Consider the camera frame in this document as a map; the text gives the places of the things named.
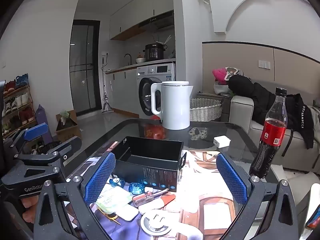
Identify white electric kettle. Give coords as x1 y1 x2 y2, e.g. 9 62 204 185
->
150 81 194 130

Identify black cardboard box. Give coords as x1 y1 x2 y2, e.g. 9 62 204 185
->
114 136 187 193

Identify shoe rack with shoes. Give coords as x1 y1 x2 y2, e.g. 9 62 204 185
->
0 74 35 140

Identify white bag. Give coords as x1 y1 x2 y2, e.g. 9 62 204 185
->
213 81 234 97

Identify white wall cabinets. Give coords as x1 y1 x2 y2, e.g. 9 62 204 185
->
109 0 174 40

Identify white round plug adapter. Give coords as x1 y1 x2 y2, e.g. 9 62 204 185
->
140 210 172 235

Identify blue crystal-shaped case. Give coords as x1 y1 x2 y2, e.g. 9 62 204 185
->
129 182 145 195

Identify black rice cooker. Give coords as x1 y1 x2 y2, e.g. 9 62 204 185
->
145 43 167 62

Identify pale green case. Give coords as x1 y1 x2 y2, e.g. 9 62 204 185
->
96 186 133 214

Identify white square charger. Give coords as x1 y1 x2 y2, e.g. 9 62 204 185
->
213 135 230 148

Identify pink cloth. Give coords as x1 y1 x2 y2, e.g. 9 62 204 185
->
212 68 227 82

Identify light grey sofa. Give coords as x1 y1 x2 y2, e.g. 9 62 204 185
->
229 80 320 173

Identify spotted white slippers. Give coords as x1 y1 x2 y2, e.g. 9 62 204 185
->
188 127 208 140

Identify patterned cloth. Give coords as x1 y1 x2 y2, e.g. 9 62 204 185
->
224 67 243 80

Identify small blue liquid bottle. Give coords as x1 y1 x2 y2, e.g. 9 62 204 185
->
108 176 125 188

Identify purple yoga mat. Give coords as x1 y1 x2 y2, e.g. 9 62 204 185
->
36 104 53 145

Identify person's left hand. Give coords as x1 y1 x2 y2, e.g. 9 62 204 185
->
21 195 40 224

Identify printed desk mat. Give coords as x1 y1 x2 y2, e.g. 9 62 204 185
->
67 140 244 240

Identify white case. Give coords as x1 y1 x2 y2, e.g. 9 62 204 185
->
112 206 139 222

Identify dark glass door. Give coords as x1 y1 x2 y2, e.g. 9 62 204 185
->
69 19 101 117

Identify cola bottle red label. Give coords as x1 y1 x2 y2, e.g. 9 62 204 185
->
249 87 288 179

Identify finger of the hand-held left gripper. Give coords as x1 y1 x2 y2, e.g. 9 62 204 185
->
14 136 82 167
10 122 49 153

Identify brown cardboard box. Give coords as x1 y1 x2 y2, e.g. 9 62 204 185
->
55 109 82 142

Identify white tube red cap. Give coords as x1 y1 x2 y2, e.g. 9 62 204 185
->
138 194 176 215

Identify white washing machine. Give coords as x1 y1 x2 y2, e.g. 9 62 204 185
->
136 63 176 119

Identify black jacket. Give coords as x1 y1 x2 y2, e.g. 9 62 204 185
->
228 75 314 149

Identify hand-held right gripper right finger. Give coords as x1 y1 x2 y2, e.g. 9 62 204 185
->
216 152 300 240

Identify orange floss pick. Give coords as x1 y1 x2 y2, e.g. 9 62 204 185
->
105 214 122 225

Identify mop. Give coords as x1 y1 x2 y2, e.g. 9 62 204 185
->
101 57 114 114

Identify red stool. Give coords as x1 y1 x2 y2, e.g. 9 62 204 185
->
144 115 167 140

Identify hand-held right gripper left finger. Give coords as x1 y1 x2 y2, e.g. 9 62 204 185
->
33 152 117 240

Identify range hood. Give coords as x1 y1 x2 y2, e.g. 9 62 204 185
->
138 11 174 29

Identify clear pink spray bottle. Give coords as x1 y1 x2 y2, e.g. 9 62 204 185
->
132 189 170 207

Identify white base cabinets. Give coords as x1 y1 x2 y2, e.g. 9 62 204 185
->
105 69 140 113

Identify white woven basket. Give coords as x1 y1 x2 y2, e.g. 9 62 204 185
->
189 98 223 122

